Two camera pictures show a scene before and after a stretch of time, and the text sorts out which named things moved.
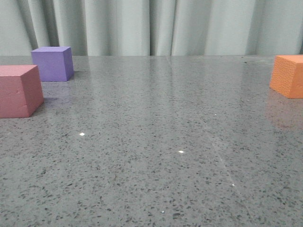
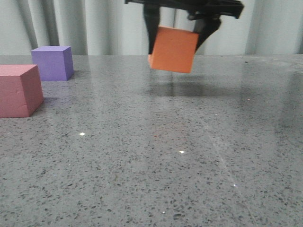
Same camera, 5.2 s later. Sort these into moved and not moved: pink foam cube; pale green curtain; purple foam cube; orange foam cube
Moved: orange foam cube
Not moved: purple foam cube; pale green curtain; pink foam cube
